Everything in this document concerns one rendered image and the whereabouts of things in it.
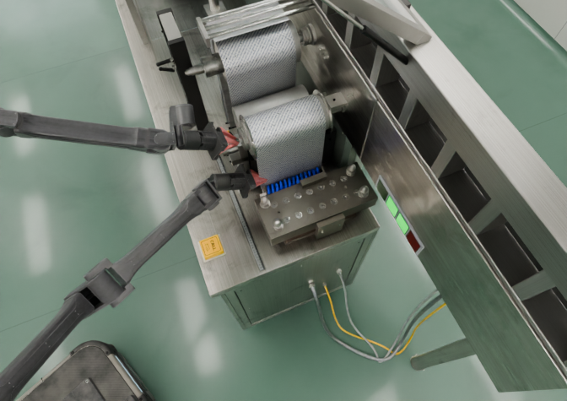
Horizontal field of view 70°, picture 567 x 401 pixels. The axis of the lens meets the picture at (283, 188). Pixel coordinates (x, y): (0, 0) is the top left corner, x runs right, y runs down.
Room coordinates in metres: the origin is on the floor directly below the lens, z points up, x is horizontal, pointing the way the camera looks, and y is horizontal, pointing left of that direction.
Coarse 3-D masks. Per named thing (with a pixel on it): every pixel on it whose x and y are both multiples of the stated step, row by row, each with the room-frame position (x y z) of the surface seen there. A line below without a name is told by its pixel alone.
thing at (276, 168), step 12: (312, 144) 0.74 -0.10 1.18; (276, 156) 0.70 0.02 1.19; (288, 156) 0.71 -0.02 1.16; (300, 156) 0.73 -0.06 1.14; (312, 156) 0.75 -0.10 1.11; (264, 168) 0.69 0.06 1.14; (276, 168) 0.70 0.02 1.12; (288, 168) 0.71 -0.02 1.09; (300, 168) 0.73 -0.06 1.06; (312, 168) 0.75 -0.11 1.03; (276, 180) 0.70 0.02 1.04
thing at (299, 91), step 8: (296, 88) 0.95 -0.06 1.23; (304, 88) 0.94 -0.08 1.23; (264, 96) 0.92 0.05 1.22; (272, 96) 0.91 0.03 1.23; (280, 96) 0.91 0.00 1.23; (288, 96) 0.91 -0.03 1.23; (296, 96) 0.91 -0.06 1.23; (304, 96) 0.91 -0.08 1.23; (240, 104) 0.90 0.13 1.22; (248, 104) 0.88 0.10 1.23; (256, 104) 0.88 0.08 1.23; (264, 104) 0.88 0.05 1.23; (272, 104) 0.88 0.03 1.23; (280, 104) 0.88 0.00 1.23; (232, 112) 0.90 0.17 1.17; (240, 112) 0.85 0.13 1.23; (248, 112) 0.85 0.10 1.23; (256, 112) 0.85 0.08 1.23
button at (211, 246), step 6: (204, 240) 0.53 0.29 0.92; (210, 240) 0.53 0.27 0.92; (216, 240) 0.53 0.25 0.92; (204, 246) 0.51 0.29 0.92; (210, 246) 0.51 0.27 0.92; (216, 246) 0.50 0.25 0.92; (204, 252) 0.48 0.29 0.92; (210, 252) 0.48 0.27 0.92; (216, 252) 0.48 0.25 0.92; (222, 252) 0.48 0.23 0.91
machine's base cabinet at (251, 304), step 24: (360, 240) 0.54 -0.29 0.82; (312, 264) 0.47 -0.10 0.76; (336, 264) 0.51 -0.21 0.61; (360, 264) 0.56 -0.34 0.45; (240, 288) 0.37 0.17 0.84; (264, 288) 0.40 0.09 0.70; (288, 288) 0.44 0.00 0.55; (336, 288) 0.53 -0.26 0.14; (240, 312) 0.36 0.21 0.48; (264, 312) 0.39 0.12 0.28
